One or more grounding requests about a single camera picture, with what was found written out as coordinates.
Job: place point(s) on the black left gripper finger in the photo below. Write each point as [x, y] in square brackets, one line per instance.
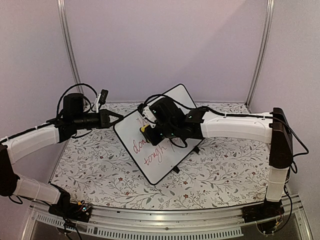
[108, 113]
[107, 123]

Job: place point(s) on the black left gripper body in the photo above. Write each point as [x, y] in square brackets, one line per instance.
[82, 123]

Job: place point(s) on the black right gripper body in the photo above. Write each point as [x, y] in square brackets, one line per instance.
[167, 131]

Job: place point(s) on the yellow black whiteboard eraser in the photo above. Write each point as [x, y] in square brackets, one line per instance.
[143, 129]

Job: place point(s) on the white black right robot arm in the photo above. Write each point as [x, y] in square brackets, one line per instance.
[270, 128]

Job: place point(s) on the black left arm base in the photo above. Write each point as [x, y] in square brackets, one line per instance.
[78, 211]

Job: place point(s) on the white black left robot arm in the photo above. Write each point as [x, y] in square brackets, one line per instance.
[20, 145]

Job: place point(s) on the black whiteboard stand foot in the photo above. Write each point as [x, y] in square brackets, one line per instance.
[196, 150]
[176, 169]

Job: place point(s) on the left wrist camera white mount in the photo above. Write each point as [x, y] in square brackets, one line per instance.
[100, 99]

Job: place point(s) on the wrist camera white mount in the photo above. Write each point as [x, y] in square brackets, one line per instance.
[100, 99]
[147, 114]

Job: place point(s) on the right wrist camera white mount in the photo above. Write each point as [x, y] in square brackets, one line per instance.
[147, 114]

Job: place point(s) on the aluminium front rail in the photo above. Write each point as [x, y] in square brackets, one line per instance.
[224, 223]

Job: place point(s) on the aluminium corner post left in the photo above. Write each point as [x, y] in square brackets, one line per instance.
[62, 12]

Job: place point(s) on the aluminium corner post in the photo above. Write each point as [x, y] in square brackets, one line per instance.
[266, 30]
[62, 12]

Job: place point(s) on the aluminium corner post right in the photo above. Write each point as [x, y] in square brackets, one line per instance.
[266, 30]

